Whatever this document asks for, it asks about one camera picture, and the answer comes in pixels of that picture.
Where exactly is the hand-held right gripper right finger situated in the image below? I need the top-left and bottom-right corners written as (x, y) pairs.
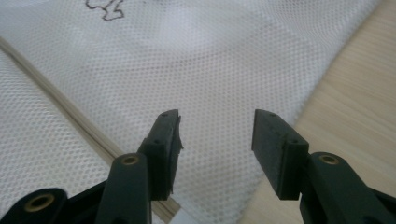
top-left (250, 108), bottom-right (396, 224)

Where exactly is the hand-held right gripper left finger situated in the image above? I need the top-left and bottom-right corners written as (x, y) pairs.
top-left (94, 108), bottom-right (184, 224)

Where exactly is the white mesh laundry bag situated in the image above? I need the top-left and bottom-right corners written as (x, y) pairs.
top-left (0, 0), bottom-right (383, 224)

